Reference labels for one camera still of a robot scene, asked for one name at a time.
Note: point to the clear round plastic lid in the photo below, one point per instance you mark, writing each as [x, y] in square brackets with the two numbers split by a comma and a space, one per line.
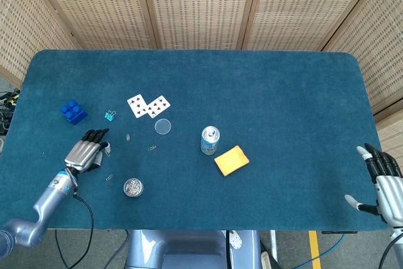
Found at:
[163, 126]

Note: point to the blue carpet table cover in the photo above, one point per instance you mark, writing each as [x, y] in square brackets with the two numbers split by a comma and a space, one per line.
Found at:
[252, 99]

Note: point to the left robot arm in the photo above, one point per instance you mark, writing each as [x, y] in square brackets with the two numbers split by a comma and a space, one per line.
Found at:
[47, 203]

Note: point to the light blue drink can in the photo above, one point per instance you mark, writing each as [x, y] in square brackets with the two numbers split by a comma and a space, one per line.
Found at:
[209, 143]

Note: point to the woven rattan screen panel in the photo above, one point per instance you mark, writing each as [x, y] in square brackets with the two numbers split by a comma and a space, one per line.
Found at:
[378, 45]
[94, 4]
[28, 29]
[201, 4]
[393, 136]
[308, 4]

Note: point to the grey-blue robot torso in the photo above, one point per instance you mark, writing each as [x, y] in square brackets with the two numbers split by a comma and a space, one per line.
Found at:
[189, 247]

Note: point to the blue building block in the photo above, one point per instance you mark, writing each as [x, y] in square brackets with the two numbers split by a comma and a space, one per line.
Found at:
[74, 113]

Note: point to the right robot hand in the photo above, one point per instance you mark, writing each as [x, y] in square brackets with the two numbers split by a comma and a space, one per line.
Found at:
[390, 196]

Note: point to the yellow sponge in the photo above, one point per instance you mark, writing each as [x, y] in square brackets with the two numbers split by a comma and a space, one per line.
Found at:
[231, 161]

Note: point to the white perforated bracket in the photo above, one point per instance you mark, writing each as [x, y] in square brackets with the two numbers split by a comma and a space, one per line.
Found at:
[236, 240]

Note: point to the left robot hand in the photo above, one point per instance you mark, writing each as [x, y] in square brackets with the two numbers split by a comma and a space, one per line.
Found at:
[82, 154]

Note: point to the teal binder clip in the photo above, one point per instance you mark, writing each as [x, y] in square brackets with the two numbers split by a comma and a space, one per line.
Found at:
[108, 116]

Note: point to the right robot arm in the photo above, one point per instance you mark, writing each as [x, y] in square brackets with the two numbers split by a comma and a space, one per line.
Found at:
[397, 232]

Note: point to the container of paper clips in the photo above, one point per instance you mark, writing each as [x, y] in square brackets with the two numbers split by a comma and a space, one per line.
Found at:
[133, 187]

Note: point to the clubs playing card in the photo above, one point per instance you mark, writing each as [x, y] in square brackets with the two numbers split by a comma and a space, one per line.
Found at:
[136, 105]
[159, 106]

